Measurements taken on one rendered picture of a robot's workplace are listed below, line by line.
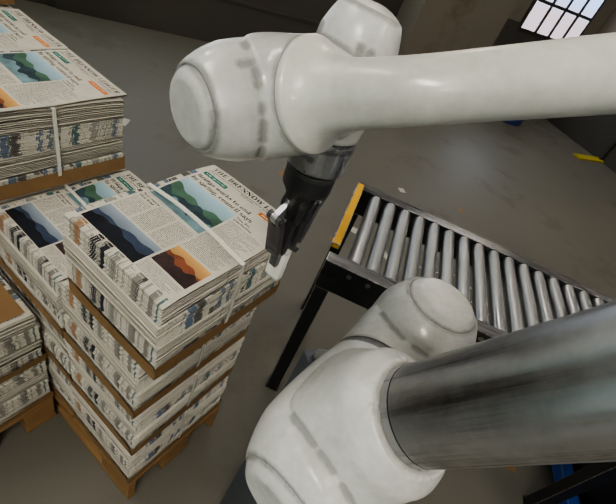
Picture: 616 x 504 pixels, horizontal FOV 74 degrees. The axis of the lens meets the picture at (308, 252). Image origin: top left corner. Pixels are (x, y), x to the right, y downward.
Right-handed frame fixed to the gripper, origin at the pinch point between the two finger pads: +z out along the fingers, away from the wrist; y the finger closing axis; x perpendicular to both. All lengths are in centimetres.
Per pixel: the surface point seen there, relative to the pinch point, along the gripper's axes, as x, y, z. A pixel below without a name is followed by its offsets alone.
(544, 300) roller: 55, -104, 34
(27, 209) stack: -65, 12, 31
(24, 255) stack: -55, 19, 35
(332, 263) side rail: -6, -47, 34
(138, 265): -17.4, 15.2, 7.2
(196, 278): -9.5, 9.0, 7.4
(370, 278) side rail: 6, -52, 34
